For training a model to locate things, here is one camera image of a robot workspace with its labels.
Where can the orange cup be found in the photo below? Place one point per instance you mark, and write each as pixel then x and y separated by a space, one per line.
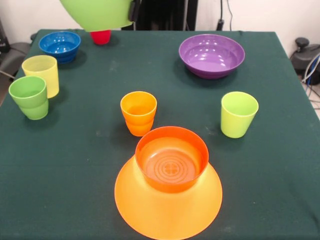
pixel 138 122

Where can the large orange bowl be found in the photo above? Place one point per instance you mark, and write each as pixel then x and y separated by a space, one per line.
pixel 167 212

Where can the lime green cup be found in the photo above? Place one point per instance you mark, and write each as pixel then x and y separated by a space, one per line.
pixel 236 125

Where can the purple bowl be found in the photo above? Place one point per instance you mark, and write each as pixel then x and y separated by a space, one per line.
pixel 212 55

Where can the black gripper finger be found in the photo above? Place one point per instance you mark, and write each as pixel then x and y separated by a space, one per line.
pixel 133 11

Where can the blue bowl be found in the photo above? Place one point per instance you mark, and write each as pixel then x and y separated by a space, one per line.
pixel 60 47

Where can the yellow cup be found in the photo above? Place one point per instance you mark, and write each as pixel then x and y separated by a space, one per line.
pixel 42 72

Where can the light green bowl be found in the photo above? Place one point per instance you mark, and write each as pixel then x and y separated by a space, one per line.
pixel 100 12

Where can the red cup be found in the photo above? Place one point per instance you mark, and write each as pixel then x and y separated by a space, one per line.
pixel 100 37

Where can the small red-orange bowl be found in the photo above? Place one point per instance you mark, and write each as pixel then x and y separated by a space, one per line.
pixel 172 167

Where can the dark green table cloth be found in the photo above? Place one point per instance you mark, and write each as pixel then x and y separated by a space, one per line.
pixel 62 187

